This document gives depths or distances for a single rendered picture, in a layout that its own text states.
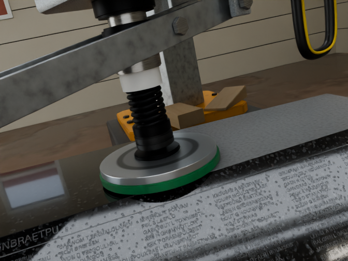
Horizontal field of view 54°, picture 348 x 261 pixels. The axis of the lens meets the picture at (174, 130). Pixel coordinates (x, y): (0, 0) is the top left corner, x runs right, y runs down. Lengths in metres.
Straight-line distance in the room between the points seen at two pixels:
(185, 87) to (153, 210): 0.95
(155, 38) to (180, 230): 0.29
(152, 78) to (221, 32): 6.52
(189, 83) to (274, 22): 6.15
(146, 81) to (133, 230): 0.23
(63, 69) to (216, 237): 0.32
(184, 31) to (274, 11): 6.99
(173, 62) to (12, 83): 1.02
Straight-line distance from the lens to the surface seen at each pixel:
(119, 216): 0.55
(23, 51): 6.76
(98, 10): 0.57
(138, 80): 0.56
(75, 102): 6.73
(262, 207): 0.58
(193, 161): 0.55
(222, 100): 1.39
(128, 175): 0.55
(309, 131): 0.71
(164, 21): 0.56
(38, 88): 0.44
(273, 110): 0.89
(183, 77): 1.44
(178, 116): 1.16
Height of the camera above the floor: 1.10
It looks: 16 degrees down
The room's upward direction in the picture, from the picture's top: 12 degrees counter-clockwise
